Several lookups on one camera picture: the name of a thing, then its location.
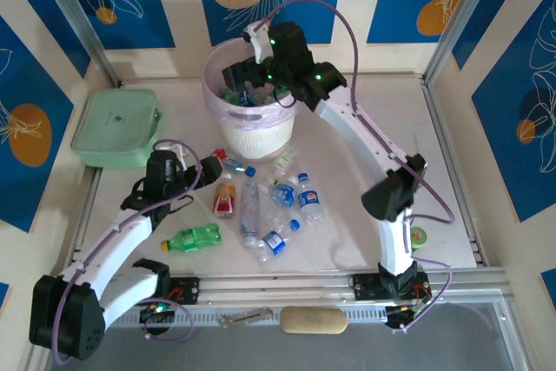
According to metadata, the green soda bottle yellow cap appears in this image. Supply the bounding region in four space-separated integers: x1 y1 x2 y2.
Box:
160 223 222 255

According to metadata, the pepsi bottle blue cap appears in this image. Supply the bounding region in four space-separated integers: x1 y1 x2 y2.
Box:
296 172 325 227

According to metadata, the beige oval pad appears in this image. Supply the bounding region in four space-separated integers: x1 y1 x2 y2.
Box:
280 306 349 336

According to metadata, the aluminium front rail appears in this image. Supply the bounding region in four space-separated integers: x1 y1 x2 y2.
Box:
36 273 509 316

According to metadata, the mint green lunch box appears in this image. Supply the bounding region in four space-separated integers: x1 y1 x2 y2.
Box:
70 88 165 169

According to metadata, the green tape roll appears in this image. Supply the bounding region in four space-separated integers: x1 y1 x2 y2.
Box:
409 226 432 251

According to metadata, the flat metal bracket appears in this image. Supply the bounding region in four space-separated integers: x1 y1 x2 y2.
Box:
217 307 275 330

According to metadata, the aluminium back rail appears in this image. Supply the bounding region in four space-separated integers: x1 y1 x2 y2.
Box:
116 70 427 85

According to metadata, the slotted cable duct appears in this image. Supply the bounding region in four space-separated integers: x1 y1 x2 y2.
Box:
102 306 392 329

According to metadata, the aluminium frame post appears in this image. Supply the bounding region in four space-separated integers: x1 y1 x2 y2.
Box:
421 0 510 85
30 0 123 88

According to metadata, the pink plastic bin liner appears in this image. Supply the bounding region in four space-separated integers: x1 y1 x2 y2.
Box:
201 37 301 132

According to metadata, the white waste bin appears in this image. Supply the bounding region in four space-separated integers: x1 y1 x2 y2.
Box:
201 37 301 160

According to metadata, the blue label bottle white cap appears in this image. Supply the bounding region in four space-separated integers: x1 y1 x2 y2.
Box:
269 176 301 212

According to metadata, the crushed clear plastic bottle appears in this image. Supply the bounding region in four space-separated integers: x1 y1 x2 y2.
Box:
240 181 262 248

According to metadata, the black controller board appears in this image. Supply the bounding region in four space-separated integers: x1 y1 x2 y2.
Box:
382 301 435 334
137 300 178 325

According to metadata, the red label bottle white cap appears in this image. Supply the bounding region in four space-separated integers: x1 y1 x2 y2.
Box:
212 172 238 221

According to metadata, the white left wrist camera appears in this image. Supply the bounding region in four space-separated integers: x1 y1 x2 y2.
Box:
166 141 189 171

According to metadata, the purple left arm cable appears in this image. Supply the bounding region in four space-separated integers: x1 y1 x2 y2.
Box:
50 138 204 366

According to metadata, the aluminium side rail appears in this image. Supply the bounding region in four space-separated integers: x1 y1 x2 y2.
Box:
420 77 491 268
64 166 105 276

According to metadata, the clear bottle with red pieces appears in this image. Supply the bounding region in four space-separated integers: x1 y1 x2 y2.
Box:
210 147 258 178

